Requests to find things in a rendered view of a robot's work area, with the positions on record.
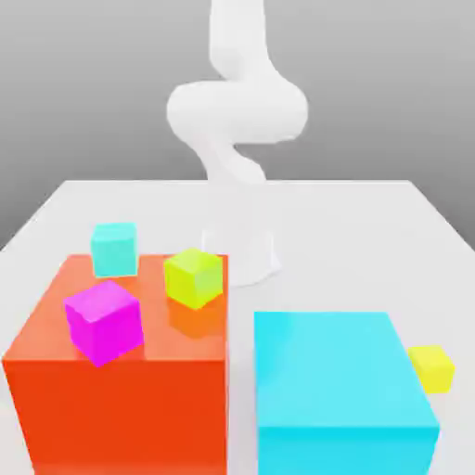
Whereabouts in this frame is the large cyan box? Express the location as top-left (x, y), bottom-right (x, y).
top-left (253, 311), bottom-right (442, 475)

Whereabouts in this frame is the small magenta cube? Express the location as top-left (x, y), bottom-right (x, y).
top-left (63, 279), bottom-right (145, 368)

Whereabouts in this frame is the small lime cube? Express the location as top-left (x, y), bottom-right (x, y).
top-left (163, 247), bottom-right (225, 311)

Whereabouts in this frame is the small yellow cube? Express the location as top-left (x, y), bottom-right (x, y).
top-left (406, 344), bottom-right (456, 395)

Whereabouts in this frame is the large orange box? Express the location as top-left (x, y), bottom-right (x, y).
top-left (1, 253), bottom-right (229, 475)

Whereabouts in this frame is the small turquoise cube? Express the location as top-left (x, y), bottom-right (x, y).
top-left (90, 222), bottom-right (139, 278)

